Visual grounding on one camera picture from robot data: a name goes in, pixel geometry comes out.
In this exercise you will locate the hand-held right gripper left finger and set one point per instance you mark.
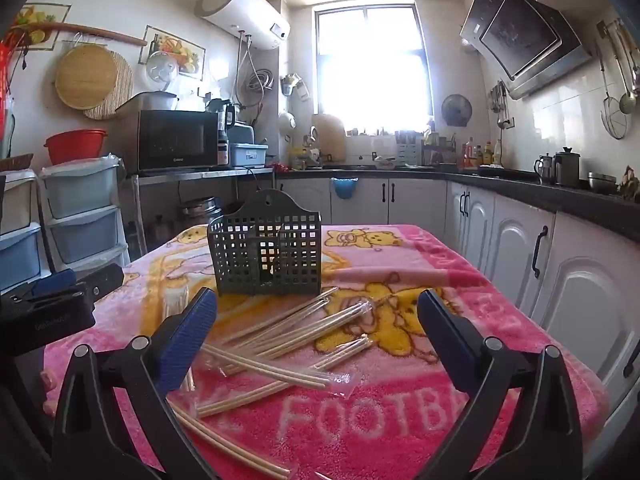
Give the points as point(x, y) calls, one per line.
point(187, 340)

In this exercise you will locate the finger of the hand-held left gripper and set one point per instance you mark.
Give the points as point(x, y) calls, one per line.
point(52, 279)
point(107, 276)

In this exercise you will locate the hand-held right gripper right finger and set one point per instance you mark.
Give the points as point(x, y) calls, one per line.
point(447, 340)

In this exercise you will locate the grey perforated utensil basket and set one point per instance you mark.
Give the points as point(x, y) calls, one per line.
point(250, 260)

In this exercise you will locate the pile of chopsticks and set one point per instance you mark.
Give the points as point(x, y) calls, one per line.
point(300, 331)

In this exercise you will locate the hanging kitchen utensils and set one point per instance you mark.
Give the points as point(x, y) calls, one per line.
point(497, 102)

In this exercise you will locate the pale plastic drawer unit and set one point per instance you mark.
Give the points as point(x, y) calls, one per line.
point(82, 210)
point(17, 230)

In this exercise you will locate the pink printed blanket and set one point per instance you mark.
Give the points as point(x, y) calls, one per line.
point(400, 410)

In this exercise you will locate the white kitchen base cabinets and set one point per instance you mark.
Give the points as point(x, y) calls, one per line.
point(500, 240)

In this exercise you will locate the stacked metal pots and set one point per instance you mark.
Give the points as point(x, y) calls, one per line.
point(200, 208)

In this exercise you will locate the wicker basket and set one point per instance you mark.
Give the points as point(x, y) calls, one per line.
point(15, 162)

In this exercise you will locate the red plastic basin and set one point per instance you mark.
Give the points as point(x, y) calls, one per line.
point(75, 145)

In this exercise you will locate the metal shelf table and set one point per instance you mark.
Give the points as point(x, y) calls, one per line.
point(200, 175)

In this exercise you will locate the black microwave oven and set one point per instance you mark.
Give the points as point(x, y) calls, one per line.
point(170, 140)

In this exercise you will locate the round straw mat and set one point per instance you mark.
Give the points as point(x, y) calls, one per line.
point(124, 97)

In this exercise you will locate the blue hanging bin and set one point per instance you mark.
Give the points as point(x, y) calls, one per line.
point(345, 190)

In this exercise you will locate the pale plastic basin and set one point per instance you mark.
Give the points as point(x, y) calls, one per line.
point(160, 100)

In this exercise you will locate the blue plastic box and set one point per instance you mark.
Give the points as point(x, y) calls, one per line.
point(247, 154)

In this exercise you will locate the white bowl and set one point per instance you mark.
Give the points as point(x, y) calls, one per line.
point(385, 161)

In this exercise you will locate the row of condiment bottles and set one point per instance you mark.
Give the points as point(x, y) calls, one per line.
point(477, 152)

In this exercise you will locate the teal cutlery rack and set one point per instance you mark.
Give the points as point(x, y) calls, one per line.
point(407, 152)

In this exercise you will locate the dark dish rack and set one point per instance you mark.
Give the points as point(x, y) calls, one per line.
point(437, 147)

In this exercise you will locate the grey small appliance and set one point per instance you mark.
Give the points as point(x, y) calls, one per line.
point(242, 132)

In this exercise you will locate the metal kettle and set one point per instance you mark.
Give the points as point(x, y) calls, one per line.
point(545, 167)

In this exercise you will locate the round bamboo tray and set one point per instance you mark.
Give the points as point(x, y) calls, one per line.
point(85, 76)

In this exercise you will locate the dark electric kettle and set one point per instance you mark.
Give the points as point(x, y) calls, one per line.
point(225, 112)

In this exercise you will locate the red net bag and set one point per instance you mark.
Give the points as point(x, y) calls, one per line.
point(5, 80)

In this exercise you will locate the white round plastic cover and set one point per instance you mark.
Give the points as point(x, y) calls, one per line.
point(162, 71)

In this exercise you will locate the metal bowl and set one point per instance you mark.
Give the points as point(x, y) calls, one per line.
point(601, 182)

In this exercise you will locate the white hanging container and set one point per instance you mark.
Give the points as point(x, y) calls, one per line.
point(286, 122)

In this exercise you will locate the beige cutting board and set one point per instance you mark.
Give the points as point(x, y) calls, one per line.
point(328, 135)

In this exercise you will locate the pile of ginger roots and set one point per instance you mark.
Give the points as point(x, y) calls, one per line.
point(629, 182)

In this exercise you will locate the long wooden pole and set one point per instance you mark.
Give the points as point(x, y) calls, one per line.
point(100, 32)

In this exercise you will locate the hanging plastic holder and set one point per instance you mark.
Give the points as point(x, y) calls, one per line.
point(295, 86)

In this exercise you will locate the metal skimmer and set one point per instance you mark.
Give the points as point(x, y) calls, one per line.
point(615, 120)

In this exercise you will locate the kitchen window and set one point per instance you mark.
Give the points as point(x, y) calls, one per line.
point(370, 60)

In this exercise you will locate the white water heater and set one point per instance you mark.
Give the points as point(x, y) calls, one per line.
point(240, 10)

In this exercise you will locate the metal ladle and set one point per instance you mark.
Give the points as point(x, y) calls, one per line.
point(626, 100)

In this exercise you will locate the black range hood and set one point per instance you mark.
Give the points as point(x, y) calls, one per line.
point(520, 45)

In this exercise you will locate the round wall fan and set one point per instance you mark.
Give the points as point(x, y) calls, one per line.
point(456, 110)

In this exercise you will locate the fruit wall poster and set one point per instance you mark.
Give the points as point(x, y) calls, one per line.
point(177, 52)
point(37, 17)

